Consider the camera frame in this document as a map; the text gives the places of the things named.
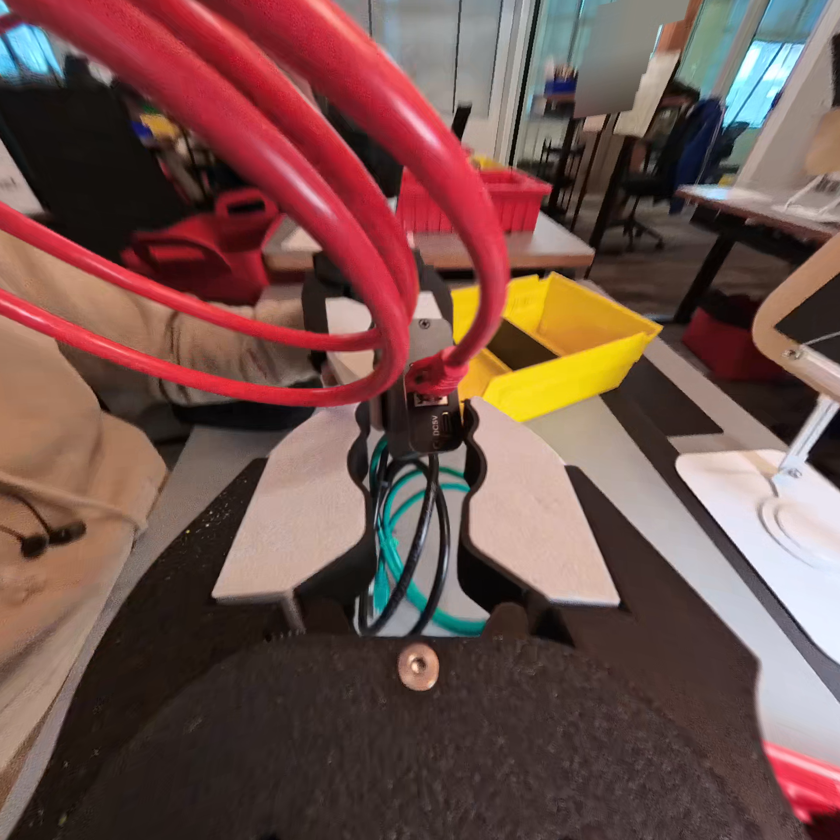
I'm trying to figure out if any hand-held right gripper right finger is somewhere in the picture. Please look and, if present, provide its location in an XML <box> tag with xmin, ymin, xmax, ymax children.
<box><xmin>458</xmin><ymin>395</ymin><xmax>622</xmax><ymax>608</ymax></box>

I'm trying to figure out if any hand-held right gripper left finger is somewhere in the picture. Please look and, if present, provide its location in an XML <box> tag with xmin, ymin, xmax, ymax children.
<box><xmin>211</xmin><ymin>402</ymin><xmax>375</xmax><ymax>634</ymax></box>

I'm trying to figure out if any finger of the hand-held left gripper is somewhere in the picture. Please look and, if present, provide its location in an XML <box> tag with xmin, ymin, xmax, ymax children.
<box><xmin>325</xmin><ymin>297</ymin><xmax>376</xmax><ymax>389</ymax></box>

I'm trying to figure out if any black power cable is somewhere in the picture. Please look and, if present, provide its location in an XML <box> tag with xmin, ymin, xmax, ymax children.
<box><xmin>357</xmin><ymin>449</ymin><xmax>455</xmax><ymax>637</ymax></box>

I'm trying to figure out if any green ethernet cable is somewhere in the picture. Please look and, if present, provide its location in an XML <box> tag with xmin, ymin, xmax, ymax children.
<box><xmin>367</xmin><ymin>436</ymin><xmax>490</xmax><ymax>637</ymax></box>

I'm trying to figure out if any black network switch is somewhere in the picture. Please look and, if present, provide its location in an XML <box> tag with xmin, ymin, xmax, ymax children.
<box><xmin>375</xmin><ymin>262</ymin><xmax>471</xmax><ymax>455</ymax></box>

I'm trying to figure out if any red ethernet cable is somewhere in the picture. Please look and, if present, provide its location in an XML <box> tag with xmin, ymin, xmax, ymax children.
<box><xmin>0</xmin><ymin>0</ymin><xmax>511</xmax><ymax>409</ymax></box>

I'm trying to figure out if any yellow plastic bin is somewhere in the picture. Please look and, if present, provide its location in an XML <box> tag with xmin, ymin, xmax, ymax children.
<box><xmin>449</xmin><ymin>271</ymin><xmax>664</xmax><ymax>423</ymax></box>

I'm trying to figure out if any red plastic crate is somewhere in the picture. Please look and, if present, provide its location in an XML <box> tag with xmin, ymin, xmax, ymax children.
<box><xmin>397</xmin><ymin>167</ymin><xmax>553</xmax><ymax>235</ymax></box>

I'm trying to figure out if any person's beige hoodie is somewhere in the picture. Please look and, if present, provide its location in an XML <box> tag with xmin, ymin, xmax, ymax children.
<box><xmin>0</xmin><ymin>315</ymin><xmax>170</xmax><ymax>785</ymax></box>

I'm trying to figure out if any red storage box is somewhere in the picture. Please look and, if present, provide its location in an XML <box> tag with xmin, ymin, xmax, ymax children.
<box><xmin>682</xmin><ymin>305</ymin><xmax>788</xmax><ymax>383</ymax></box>

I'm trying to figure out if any black partition board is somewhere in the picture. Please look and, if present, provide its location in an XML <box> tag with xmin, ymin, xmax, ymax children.
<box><xmin>0</xmin><ymin>56</ymin><xmax>188</xmax><ymax>227</ymax></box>

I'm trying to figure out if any white tag sign board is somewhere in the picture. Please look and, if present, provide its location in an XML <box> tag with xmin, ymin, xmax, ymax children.
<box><xmin>0</xmin><ymin>141</ymin><xmax>42</xmax><ymax>217</ymax></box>

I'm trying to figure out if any black office chair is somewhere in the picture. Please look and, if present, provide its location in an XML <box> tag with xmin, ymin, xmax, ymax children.
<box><xmin>620</xmin><ymin>141</ymin><xmax>677</xmax><ymax>253</ymax></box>

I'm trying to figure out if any wooden desk with black legs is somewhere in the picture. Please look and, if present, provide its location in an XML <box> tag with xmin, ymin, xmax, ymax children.
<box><xmin>675</xmin><ymin>184</ymin><xmax>840</xmax><ymax>324</ymax></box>

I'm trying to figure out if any blue jacket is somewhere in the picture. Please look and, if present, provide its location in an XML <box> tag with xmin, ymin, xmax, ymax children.
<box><xmin>669</xmin><ymin>97</ymin><xmax>726</xmax><ymax>214</ymax></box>

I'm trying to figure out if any red basket with handles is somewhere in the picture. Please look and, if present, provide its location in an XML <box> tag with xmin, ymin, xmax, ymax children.
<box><xmin>121</xmin><ymin>189</ymin><xmax>284</xmax><ymax>306</ymax></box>

